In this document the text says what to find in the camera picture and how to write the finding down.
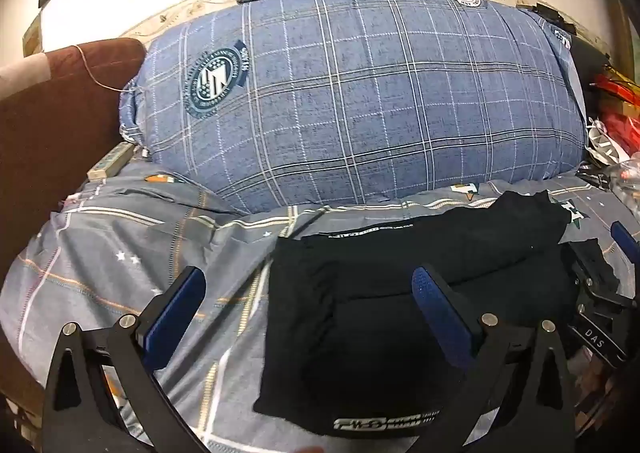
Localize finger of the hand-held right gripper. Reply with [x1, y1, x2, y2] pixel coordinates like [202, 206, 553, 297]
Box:
[562, 242, 638, 316]
[610, 220, 640, 265]

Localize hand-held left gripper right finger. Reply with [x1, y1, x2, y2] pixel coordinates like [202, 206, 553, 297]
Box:
[411, 264, 576, 453]

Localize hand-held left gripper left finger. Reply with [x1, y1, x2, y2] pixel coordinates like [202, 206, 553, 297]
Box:
[42, 265, 208, 453]

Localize black pants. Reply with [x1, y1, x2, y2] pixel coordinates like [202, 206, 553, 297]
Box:
[252, 190, 621, 439]

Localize grey printed bed sheet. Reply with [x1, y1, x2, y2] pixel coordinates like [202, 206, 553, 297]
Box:
[0, 168, 640, 453]

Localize black and white patterned bag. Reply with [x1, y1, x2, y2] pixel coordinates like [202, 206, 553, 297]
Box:
[584, 118, 626, 166]

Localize red packaging clutter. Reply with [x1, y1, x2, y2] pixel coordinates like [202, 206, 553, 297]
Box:
[592, 73, 640, 158]

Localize brown plush headboard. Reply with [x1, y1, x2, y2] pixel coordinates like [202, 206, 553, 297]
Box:
[0, 37, 147, 414]

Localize blue plaid quilt bundle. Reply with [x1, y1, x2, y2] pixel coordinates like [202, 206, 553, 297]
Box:
[117, 0, 588, 214]

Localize thin white cord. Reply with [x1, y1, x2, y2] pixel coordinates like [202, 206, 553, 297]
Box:
[72, 44, 138, 96]

